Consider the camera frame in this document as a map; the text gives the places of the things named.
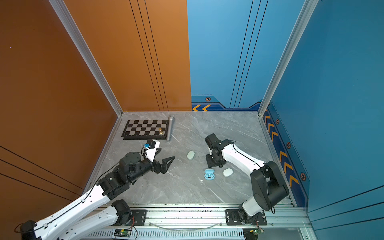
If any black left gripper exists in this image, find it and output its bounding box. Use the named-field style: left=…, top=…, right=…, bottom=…
left=128, top=155, right=175, bottom=185

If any light blue charging case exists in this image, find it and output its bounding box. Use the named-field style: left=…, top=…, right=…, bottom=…
left=204, top=169, right=215, bottom=181

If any white earbud charging case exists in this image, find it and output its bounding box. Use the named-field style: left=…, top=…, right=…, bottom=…
left=223, top=168, right=234, bottom=178

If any mint green charging case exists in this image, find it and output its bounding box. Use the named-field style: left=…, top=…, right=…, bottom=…
left=187, top=151, right=195, bottom=160

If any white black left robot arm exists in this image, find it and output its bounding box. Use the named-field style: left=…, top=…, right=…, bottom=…
left=20, top=152, right=175, bottom=240

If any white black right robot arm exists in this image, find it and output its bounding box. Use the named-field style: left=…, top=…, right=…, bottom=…
left=205, top=134, right=290, bottom=225

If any black white chessboard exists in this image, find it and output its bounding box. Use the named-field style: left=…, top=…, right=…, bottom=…
left=122, top=120, right=169, bottom=140

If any silver microphone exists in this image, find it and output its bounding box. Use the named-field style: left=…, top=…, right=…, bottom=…
left=166, top=116, right=175, bottom=142

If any green circuit board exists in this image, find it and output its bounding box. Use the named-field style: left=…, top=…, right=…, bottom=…
left=114, top=229, right=132, bottom=239
left=250, top=228, right=264, bottom=235

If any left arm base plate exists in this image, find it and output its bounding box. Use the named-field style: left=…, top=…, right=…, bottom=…
left=127, top=209, right=148, bottom=227

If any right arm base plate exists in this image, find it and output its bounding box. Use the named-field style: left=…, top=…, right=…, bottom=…
left=225, top=209, right=268, bottom=226

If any aluminium corner post right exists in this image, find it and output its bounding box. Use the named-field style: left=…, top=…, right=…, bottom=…
left=258, top=0, right=319, bottom=118

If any aluminium corner post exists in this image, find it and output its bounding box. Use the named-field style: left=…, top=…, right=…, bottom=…
left=258, top=0, right=319, bottom=118
left=49, top=0, right=123, bottom=117

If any aluminium corner post left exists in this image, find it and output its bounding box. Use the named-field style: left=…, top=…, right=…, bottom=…
left=49, top=0, right=123, bottom=117

